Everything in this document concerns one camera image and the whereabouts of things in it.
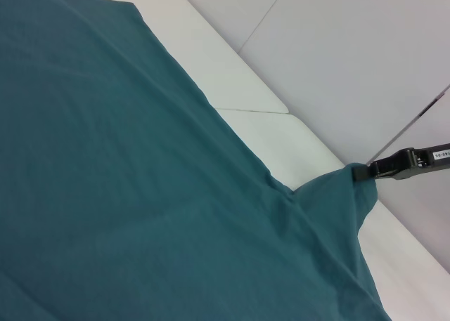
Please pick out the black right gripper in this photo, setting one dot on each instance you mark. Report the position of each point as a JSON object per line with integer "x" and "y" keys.
{"x": 432, "y": 159}

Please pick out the blue t-shirt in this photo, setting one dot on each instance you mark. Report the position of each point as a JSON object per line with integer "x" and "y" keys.
{"x": 140, "y": 177}

